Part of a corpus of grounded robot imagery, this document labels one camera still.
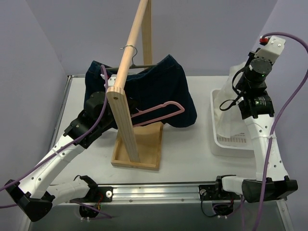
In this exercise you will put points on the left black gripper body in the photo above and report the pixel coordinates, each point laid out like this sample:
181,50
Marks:
110,99

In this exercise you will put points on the pink hanger with metal hook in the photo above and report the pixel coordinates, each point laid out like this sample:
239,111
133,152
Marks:
160,113

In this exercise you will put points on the dark blue denim garment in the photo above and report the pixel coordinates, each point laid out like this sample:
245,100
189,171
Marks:
153,86

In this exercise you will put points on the white pleated skirt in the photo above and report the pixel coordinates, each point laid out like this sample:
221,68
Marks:
228,123

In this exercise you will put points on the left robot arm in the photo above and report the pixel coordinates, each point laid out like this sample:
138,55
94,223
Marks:
90,124

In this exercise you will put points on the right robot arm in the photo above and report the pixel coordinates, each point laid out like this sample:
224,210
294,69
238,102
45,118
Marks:
272,181

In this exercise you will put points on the wooden clothes rack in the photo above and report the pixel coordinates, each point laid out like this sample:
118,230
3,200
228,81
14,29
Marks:
135,147

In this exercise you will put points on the white plastic basket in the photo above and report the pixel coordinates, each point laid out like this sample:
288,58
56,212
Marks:
236,146

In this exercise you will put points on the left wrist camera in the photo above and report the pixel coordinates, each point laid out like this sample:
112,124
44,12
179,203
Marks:
111,80

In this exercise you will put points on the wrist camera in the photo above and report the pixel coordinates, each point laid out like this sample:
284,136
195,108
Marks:
271,49
111,80

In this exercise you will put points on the aluminium mounting rail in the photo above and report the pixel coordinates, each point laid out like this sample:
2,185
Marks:
154,191

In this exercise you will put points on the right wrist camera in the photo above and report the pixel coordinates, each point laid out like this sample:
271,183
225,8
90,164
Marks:
271,49

